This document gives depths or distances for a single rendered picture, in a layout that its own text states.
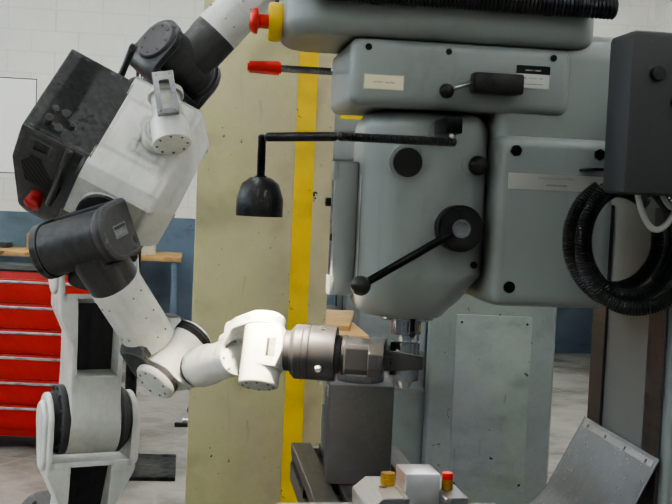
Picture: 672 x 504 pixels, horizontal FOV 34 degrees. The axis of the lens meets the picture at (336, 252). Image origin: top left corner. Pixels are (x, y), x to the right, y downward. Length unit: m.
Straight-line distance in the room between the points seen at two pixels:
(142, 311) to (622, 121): 0.89
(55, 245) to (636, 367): 0.97
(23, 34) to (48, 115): 8.98
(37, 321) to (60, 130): 4.40
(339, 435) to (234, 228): 1.49
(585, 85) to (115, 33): 9.29
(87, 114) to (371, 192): 0.57
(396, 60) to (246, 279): 1.90
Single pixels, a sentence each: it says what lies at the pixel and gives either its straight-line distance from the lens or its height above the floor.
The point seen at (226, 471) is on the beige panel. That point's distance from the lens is 3.57.
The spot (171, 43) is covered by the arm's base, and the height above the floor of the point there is 1.76.
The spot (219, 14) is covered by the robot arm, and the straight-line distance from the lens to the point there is 2.14.
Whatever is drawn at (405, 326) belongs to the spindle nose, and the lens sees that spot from 1.76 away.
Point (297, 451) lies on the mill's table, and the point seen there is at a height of 0.96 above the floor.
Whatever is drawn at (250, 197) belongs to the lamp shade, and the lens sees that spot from 1.67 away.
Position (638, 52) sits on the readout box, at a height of 1.70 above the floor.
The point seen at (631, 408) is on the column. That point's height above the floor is 1.17.
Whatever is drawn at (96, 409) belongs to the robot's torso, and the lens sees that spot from 2.30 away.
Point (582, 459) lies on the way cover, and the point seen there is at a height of 1.06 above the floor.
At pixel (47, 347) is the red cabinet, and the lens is 6.33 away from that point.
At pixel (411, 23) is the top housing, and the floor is 1.75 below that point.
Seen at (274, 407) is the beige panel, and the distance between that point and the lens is 3.53.
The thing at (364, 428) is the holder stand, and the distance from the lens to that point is 2.08.
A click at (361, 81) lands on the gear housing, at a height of 1.66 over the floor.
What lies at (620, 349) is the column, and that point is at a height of 1.26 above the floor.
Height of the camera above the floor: 1.50
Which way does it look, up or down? 3 degrees down
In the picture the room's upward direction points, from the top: 3 degrees clockwise
